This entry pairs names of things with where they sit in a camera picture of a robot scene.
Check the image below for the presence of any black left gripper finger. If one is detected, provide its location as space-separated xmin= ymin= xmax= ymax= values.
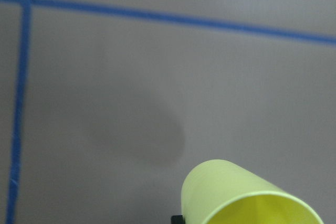
xmin=171 ymin=215 xmax=184 ymax=224

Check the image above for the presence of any yellow plastic cup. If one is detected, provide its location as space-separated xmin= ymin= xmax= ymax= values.
xmin=181 ymin=159 xmax=323 ymax=223

